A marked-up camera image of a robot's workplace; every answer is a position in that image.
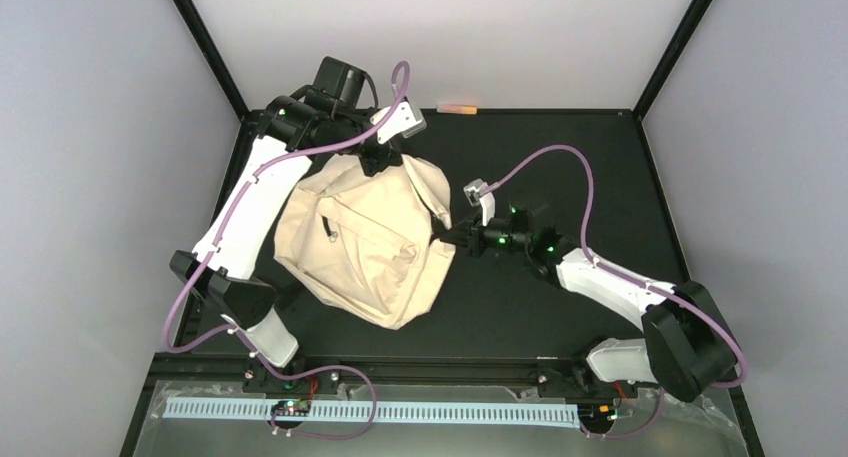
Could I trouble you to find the beige canvas backpack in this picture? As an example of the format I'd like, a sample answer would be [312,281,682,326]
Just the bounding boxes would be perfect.
[274,155,456,330]

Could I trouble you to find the orange highlighter pen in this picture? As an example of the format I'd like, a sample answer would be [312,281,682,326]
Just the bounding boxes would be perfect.
[436,104,479,115]

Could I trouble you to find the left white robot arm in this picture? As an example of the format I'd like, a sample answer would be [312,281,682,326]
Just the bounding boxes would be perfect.
[162,57,417,369]

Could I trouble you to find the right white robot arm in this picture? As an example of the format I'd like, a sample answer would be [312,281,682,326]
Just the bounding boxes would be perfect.
[433,206,740,402]

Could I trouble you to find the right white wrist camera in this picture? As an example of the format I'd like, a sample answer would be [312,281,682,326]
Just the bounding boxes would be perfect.
[463,179,496,226]

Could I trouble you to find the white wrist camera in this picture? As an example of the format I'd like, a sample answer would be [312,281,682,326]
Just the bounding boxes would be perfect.
[463,179,496,226]
[369,101,427,144]

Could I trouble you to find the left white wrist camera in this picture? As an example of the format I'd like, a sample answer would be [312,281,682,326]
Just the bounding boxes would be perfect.
[369,101,427,144]

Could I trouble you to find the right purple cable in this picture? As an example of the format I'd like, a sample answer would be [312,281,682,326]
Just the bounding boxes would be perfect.
[476,144,749,440]

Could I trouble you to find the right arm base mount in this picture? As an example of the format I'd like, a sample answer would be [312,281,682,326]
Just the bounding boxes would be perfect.
[527,360,638,403]

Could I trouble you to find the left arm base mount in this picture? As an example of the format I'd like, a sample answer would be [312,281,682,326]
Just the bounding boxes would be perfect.
[241,357,346,396]

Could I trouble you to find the black frame post left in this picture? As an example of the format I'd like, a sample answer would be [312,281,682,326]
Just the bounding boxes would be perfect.
[172,0,250,121]

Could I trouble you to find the black frame post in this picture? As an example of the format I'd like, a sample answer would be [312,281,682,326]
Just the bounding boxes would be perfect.
[172,0,250,121]
[632,0,714,122]

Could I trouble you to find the light blue slotted cable duct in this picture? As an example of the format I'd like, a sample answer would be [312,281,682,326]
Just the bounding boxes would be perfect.
[160,397,580,429]

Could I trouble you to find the black frame post right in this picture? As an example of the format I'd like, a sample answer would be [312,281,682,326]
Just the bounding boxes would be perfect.
[632,0,714,122]

